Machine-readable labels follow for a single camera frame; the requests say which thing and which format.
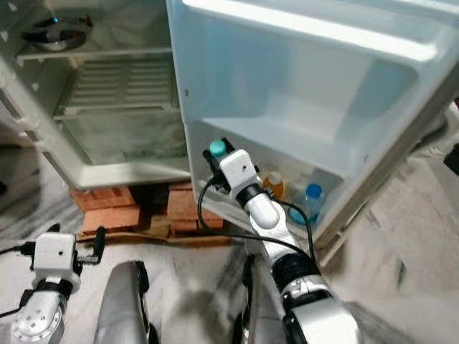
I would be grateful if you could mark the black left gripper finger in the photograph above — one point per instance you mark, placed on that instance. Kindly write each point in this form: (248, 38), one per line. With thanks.
(99, 244)
(51, 229)

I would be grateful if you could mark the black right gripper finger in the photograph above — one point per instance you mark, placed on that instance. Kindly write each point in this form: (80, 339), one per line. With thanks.
(227, 145)
(212, 163)

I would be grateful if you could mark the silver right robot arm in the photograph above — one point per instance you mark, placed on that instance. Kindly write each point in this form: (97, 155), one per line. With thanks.
(308, 287)

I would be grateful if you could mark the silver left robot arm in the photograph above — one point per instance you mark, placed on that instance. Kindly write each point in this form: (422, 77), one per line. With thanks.
(39, 319)

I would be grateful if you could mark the silver fridge door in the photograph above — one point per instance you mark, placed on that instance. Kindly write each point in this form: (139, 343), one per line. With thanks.
(315, 72)

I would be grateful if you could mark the white slatted fridge shelf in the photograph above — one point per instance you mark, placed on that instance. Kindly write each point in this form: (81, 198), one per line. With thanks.
(122, 86)

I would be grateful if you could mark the white flat fridge shelf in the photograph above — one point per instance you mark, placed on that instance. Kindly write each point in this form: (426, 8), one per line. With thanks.
(122, 51)

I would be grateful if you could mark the silver fridge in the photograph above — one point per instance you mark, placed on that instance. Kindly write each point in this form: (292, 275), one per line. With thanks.
(136, 29)

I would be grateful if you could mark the grey left robot leg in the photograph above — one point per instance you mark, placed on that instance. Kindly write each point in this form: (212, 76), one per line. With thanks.
(123, 308)

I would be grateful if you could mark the grey robot leg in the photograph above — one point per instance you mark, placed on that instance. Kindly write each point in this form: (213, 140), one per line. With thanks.
(123, 308)
(262, 308)

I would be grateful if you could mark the clear crisper cover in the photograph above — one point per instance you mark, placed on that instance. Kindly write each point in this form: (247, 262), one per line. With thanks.
(125, 140)

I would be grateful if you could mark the blue cap bottle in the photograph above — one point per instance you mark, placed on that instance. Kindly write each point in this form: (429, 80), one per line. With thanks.
(313, 193)

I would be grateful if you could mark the grey right robot leg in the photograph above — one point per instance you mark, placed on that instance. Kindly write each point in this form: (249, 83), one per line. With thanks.
(262, 308)

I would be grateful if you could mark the metal bowl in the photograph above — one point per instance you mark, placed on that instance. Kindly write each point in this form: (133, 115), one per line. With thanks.
(56, 32)

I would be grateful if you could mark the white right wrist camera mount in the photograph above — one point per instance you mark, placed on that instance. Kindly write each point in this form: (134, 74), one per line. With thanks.
(238, 169)

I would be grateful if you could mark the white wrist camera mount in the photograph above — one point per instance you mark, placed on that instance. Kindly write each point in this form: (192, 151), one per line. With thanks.
(238, 169)
(54, 254)

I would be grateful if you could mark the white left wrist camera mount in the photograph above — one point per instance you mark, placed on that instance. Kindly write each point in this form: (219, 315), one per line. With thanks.
(54, 254)

